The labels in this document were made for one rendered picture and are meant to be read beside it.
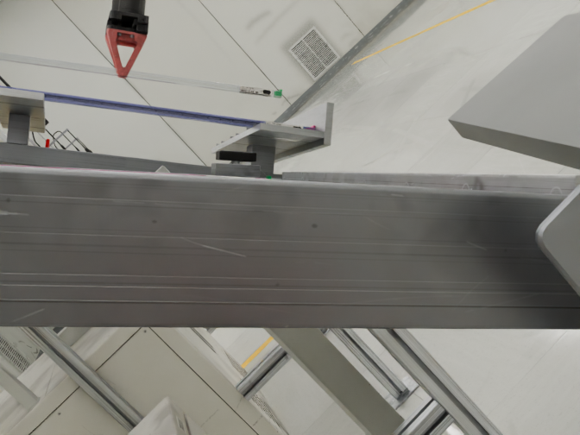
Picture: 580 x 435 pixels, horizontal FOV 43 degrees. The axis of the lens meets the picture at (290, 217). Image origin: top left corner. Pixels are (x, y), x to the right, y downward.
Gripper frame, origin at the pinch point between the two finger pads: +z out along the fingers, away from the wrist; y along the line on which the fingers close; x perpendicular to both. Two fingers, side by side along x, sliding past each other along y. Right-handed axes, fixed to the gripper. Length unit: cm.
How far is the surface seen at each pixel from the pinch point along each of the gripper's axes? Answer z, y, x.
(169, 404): 50, 34, 7
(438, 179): 23, 86, 16
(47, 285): 31, 102, -9
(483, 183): 24, 93, 16
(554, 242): 27, 108, 10
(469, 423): 52, 34, 53
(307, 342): 44, 14, 33
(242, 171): 18.6, 35.8, 14.2
